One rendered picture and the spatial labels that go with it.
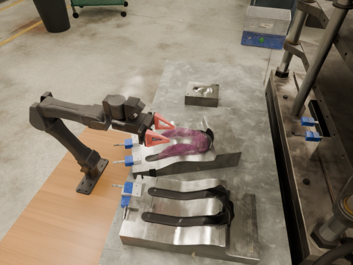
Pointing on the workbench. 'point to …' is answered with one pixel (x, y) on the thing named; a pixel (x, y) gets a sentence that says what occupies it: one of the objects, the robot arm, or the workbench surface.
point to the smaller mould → (202, 94)
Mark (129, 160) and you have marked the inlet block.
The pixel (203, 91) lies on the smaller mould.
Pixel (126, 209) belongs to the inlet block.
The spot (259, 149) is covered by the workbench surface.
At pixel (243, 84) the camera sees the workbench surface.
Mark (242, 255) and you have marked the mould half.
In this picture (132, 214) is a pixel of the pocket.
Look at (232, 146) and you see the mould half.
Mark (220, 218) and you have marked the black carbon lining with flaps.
